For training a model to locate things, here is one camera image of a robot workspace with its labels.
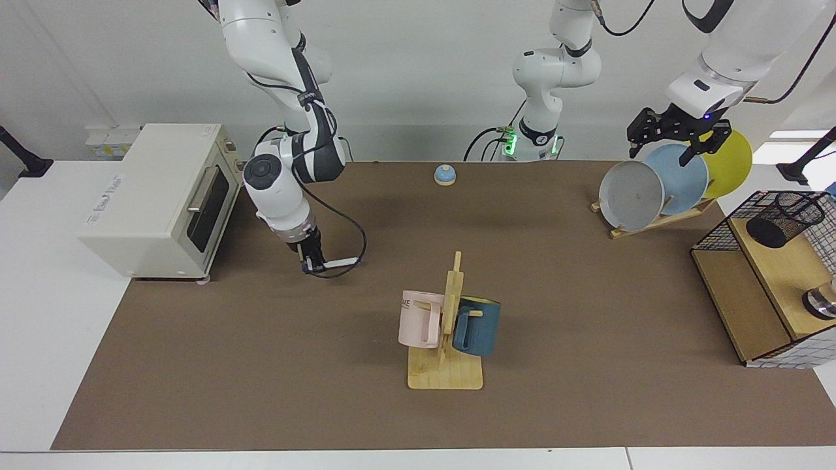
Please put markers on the blue and white marker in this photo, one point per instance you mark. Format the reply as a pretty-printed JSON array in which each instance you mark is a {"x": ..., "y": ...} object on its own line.
[{"x": 339, "y": 263}]

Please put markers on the black mesh pen holder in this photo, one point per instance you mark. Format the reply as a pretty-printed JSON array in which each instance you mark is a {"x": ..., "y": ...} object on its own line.
[{"x": 777, "y": 225}]

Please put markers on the light blue plate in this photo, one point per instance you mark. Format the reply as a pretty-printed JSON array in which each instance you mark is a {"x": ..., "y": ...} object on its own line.
[{"x": 682, "y": 190}]

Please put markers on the yellow plate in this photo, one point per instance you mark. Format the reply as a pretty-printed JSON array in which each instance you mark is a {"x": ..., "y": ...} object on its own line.
[{"x": 731, "y": 166}]

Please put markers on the grey plate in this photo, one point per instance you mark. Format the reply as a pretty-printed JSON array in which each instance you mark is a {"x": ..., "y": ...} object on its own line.
[{"x": 630, "y": 196}]

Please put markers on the wooden plate rack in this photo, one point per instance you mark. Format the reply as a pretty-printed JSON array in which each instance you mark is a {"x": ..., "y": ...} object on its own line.
[{"x": 653, "y": 224}]

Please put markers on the brown table cloth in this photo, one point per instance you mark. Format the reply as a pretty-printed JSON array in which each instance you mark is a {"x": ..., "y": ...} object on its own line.
[{"x": 261, "y": 365}]

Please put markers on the pink mug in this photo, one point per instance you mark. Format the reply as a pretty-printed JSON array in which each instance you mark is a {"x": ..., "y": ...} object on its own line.
[{"x": 418, "y": 323}]

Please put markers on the small blue round bell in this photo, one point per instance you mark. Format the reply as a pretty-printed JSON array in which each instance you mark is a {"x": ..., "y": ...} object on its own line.
[{"x": 445, "y": 175}]

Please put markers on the pale toaster oven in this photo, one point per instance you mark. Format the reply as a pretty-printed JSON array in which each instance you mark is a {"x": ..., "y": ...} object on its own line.
[{"x": 150, "y": 209}]

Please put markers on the wooden cup stand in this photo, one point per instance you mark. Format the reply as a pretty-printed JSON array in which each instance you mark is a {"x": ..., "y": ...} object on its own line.
[{"x": 450, "y": 375}]

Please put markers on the dark blue mug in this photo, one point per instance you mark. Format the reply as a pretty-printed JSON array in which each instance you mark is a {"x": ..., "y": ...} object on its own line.
[{"x": 480, "y": 329}]

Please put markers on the silver metal lid knob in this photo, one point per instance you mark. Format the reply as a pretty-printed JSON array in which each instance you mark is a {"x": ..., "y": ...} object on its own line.
[{"x": 821, "y": 303}]

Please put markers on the black clamp mount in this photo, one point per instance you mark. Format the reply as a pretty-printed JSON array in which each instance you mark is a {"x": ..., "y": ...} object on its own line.
[
  {"x": 793, "y": 171},
  {"x": 32, "y": 166}
]

